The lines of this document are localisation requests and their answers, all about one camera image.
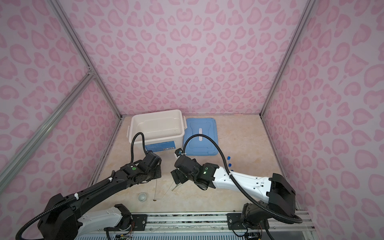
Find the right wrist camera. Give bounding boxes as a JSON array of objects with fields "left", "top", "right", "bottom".
[{"left": 175, "top": 148, "right": 185, "bottom": 158}]

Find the small white ceramic dish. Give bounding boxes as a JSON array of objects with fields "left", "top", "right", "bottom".
[{"left": 138, "top": 193, "right": 147, "bottom": 202}]

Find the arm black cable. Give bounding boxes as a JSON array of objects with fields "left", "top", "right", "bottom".
[
  {"left": 15, "top": 131, "right": 149, "bottom": 240},
  {"left": 182, "top": 133, "right": 304, "bottom": 225}
]

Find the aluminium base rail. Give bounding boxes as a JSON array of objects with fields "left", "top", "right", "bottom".
[{"left": 77, "top": 211, "right": 319, "bottom": 240}]

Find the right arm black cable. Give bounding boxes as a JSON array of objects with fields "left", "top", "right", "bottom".
[{"left": 182, "top": 133, "right": 304, "bottom": 225}]

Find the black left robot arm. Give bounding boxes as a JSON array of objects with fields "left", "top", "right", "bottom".
[{"left": 15, "top": 152, "right": 162, "bottom": 240}]

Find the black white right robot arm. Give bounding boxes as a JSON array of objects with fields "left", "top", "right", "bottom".
[{"left": 171, "top": 154, "right": 303, "bottom": 229}]

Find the white plastic storage bin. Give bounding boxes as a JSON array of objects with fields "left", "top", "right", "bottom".
[{"left": 127, "top": 110, "right": 187, "bottom": 152}]

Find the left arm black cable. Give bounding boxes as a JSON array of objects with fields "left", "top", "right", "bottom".
[{"left": 15, "top": 131, "right": 149, "bottom": 240}]

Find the blue plastic bin lid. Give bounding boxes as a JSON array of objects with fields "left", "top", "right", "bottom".
[{"left": 182, "top": 117, "right": 219, "bottom": 157}]

